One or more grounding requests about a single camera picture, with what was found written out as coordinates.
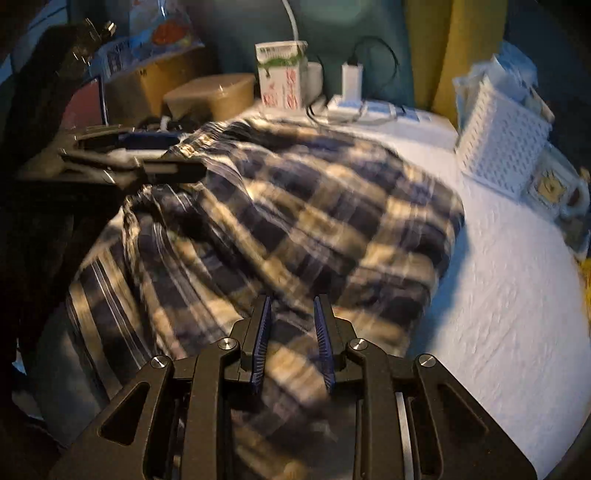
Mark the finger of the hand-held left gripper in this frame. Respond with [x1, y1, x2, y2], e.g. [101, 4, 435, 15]
[60, 154, 207, 185]
[58, 127, 185, 151]

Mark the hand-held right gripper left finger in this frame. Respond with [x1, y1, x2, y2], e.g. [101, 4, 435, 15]
[48, 295, 273, 480]

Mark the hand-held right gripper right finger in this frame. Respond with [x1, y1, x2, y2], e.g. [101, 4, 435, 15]
[313, 294, 539, 480]

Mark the plaid flannel shirt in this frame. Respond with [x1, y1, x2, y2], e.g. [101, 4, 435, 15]
[65, 117, 467, 480]

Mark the cardboard box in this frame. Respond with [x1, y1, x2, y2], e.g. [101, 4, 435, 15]
[104, 48, 213, 125]

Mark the round tan container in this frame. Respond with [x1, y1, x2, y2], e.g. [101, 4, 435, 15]
[164, 74, 256, 121]

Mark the colourful snack bag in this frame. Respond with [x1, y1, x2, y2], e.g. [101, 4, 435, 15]
[106, 0, 205, 75]

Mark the green and white carton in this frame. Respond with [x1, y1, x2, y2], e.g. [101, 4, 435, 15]
[255, 41, 309, 110]

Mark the white desk lamp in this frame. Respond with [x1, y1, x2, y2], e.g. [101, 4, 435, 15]
[281, 0, 304, 44]

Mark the white charger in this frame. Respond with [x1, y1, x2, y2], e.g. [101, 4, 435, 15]
[342, 64, 364, 100]

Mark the white power strip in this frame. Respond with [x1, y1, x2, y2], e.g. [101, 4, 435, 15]
[328, 95, 416, 124]

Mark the white bear mug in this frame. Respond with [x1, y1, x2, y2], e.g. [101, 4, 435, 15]
[522, 152, 591, 222]

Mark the white plastic basket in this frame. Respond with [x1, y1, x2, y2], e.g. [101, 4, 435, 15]
[455, 74, 552, 199]

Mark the yellow curtain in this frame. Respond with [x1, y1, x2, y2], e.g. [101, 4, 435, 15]
[406, 0, 506, 125]

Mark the white tissue in basket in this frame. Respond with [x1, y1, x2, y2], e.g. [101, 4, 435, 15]
[471, 39, 541, 102]

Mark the black cable bundle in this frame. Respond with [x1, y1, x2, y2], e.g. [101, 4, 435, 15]
[139, 115, 186, 133]

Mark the black charger cable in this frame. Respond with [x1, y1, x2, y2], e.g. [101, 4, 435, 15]
[307, 37, 400, 121]

